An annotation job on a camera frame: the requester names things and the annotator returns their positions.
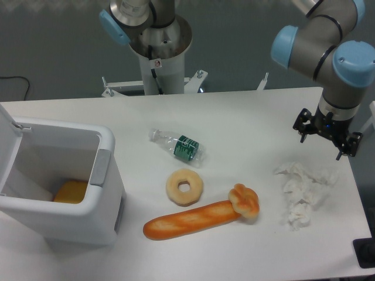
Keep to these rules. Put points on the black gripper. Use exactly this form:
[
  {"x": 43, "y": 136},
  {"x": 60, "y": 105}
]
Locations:
[{"x": 326, "y": 127}]

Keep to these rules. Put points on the small knotted bread roll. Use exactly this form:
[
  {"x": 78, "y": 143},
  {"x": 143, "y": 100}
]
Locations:
[{"x": 244, "y": 201}]

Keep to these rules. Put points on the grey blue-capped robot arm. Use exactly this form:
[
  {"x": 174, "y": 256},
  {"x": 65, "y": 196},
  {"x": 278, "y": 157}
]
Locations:
[{"x": 345, "y": 70}]

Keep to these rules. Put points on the yellow bread inside bin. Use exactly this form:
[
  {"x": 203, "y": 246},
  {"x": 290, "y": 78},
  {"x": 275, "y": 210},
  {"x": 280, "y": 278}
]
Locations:
[{"x": 71, "y": 192}]

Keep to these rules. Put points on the crumpled white tissue paper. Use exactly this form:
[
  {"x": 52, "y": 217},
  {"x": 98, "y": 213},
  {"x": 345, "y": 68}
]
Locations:
[{"x": 304, "y": 191}]

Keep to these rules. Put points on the black device at edge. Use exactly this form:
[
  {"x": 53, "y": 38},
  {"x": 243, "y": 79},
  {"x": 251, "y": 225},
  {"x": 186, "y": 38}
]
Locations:
[{"x": 364, "y": 250}]

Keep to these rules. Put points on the clear bottle green label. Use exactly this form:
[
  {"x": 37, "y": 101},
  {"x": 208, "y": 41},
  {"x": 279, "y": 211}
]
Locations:
[{"x": 179, "y": 146}]

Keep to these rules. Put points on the long orange baguette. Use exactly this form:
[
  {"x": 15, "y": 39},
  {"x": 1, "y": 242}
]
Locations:
[{"x": 191, "y": 221}]

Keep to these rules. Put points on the white frame at right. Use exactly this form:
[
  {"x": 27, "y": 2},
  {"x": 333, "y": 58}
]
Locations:
[{"x": 369, "y": 126}]

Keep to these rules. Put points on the round ring-shaped bread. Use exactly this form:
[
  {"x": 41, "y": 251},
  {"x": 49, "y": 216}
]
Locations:
[{"x": 184, "y": 187}]

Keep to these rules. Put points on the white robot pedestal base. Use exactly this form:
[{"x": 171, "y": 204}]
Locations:
[{"x": 160, "y": 38}]

